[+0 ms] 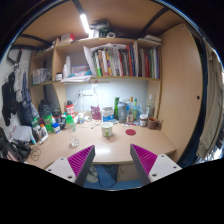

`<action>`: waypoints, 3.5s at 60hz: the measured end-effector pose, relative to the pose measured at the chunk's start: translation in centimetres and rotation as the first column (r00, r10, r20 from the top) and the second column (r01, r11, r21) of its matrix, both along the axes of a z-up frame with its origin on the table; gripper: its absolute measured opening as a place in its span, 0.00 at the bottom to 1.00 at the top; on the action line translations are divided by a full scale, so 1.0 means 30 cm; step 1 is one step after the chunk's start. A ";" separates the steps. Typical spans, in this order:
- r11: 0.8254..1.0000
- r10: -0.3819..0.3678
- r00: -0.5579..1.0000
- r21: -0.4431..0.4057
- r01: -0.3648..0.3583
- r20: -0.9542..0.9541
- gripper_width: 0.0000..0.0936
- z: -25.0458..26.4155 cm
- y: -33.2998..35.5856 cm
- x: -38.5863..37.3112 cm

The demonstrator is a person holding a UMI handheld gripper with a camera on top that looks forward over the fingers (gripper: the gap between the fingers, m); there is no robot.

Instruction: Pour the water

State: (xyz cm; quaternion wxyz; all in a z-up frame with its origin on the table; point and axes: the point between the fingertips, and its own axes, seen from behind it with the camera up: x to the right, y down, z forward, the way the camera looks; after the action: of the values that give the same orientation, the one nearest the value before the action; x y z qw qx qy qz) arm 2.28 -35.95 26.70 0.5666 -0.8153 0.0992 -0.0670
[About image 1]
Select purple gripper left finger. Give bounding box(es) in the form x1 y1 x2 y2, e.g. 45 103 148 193
45 144 96 187

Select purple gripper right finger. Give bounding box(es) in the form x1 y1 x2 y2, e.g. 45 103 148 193
129 143 183 187

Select red round coaster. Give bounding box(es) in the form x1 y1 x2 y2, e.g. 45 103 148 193
125 129 136 136

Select clear bottle green cap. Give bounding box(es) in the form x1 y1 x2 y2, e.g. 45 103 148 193
66 115 79 147

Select white lidded jar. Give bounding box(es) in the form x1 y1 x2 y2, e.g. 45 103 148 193
140 114 148 127

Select brown ceramic mug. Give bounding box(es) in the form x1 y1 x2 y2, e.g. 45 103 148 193
147 117 161 130

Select small white bottle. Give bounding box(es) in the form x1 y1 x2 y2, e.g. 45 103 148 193
78 112 84 124

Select red white canister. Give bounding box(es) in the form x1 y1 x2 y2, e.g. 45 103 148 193
65 100 75 117

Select clear glass bottle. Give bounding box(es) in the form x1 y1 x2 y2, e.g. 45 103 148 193
147 94 155 117

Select pink snack bag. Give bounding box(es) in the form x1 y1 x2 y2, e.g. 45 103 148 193
91 106 101 120

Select white blue box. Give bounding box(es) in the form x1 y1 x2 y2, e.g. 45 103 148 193
102 107 114 122

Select green glass bottle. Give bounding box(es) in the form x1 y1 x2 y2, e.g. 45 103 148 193
114 97 119 120

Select grey shaker bottle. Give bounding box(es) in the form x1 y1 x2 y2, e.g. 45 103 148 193
118 101 127 123

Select black bag on desk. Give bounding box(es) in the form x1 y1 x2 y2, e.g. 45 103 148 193
0 127 31 163

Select white power strip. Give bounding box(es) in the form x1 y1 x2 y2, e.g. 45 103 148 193
79 89 94 96

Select hanging dark clothes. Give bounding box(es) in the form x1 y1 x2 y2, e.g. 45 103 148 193
2 63 33 126

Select clear plastic storage box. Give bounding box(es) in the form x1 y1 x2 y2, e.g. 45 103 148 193
32 68 51 85

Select white bottle on shelf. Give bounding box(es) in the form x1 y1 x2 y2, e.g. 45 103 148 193
66 56 71 78

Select wooden shelf unit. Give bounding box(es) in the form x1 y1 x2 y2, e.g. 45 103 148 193
29 38 161 115

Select row of books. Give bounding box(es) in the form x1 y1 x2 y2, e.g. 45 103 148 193
83 41 160 79

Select led light strip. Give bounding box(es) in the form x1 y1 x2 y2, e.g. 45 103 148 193
80 13 90 34

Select white mug green handle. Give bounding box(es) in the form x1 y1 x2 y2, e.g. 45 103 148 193
101 122 113 137

